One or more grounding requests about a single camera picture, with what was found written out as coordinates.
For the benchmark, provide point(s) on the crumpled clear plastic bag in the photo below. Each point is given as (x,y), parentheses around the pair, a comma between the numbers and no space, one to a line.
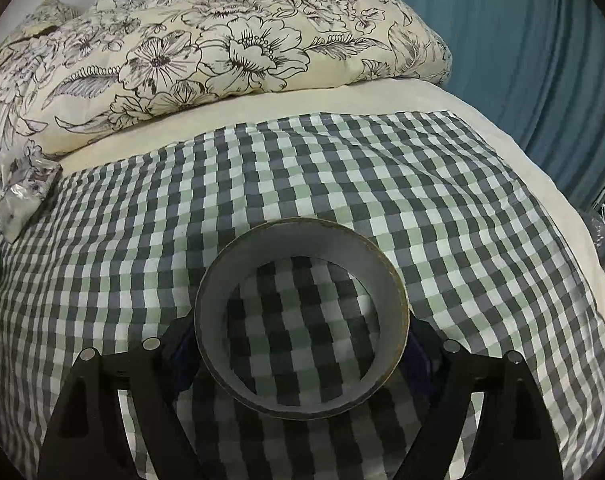
(25,195)

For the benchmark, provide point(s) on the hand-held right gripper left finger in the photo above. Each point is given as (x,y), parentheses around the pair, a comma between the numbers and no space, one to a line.
(185,370)

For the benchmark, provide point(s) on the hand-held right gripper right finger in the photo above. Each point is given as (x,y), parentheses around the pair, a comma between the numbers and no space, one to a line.
(420,365)

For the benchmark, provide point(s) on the clear plastic bottles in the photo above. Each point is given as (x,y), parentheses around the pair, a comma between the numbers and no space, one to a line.
(599,230)

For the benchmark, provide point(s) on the teal curtain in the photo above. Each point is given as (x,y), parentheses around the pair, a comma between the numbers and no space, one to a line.
(507,60)

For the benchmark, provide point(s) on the floral printed quilt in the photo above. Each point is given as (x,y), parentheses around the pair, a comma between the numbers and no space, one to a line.
(232,35)

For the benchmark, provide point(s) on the green checkered cloth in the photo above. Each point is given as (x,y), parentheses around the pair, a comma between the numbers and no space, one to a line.
(382,185)

